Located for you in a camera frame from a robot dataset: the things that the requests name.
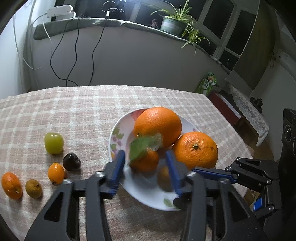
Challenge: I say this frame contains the small dark object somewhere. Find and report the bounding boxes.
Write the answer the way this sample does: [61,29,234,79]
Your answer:
[250,97,264,108]

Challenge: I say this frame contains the orange kumquat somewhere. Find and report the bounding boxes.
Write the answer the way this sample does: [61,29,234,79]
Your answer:
[48,163,65,186]

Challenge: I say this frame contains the red box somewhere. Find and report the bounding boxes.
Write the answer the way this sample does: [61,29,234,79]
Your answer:
[209,91,242,127]

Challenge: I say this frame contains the olive curtain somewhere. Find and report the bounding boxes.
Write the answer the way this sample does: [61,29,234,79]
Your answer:
[225,0,281,93]

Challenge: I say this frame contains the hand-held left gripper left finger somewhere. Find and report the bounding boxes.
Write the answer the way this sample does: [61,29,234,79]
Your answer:
[24,149,125,241]

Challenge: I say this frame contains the white floral plate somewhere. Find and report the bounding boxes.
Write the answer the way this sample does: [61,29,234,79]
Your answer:
[108,108,204,211]

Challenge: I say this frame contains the white refrigerator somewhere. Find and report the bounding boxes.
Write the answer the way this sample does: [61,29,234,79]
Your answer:
[0,21,31,99]

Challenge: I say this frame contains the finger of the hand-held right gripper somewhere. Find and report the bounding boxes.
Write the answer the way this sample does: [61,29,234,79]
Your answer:
[252,197,277,219]
[191,157,273,192]

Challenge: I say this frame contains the large bumpy orange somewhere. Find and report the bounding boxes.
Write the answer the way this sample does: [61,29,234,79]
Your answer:
[172,132,218,170]

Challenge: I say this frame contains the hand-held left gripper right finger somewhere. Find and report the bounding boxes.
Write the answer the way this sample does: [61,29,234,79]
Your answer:
[165,150,270,241]

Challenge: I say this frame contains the white lace cloth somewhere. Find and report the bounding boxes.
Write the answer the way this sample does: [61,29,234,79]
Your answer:
[228,85,270,147]

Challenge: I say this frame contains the potted spider plant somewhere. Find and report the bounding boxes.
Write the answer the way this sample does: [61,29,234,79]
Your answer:
[150,0,210,56]

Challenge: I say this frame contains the long white cable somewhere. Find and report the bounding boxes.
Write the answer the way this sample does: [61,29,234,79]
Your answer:
[13,13,50,70]

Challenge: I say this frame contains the white window frame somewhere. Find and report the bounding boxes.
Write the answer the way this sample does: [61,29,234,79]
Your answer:
[74,0,257,77]

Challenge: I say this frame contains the grey windowsill cover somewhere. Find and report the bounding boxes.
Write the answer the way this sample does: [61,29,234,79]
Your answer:
[33,17,222,63]

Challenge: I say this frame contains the small tangerine with leaf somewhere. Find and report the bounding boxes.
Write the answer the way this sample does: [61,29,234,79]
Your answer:
[128,134,163,173]

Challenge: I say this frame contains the green printed bag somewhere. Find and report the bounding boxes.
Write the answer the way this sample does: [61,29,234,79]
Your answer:
[195,71,219,95]

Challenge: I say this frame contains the black cable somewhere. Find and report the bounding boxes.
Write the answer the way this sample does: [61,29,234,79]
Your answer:
[50,15,80,87]
[88,15,109,87]
[66,16,80,87]

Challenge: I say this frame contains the brown longan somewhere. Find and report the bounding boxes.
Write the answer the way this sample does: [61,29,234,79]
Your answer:
[25,179,43,199]
[157,165,173,192]

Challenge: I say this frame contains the large smooth orange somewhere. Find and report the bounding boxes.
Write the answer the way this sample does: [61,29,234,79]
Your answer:
[134,107,183,149]

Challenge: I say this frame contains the dark cherry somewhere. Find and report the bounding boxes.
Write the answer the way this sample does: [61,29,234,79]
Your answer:
[63,153,81,171]

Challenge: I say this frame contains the short white cable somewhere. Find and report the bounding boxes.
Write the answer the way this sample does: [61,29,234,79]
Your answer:
[43,15,52,43]

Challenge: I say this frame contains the green plum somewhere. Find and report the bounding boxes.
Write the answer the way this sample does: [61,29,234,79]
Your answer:
[44,132,64,155]

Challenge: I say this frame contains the white power strip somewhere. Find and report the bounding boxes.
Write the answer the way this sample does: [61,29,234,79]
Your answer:
[46,5,76,18]

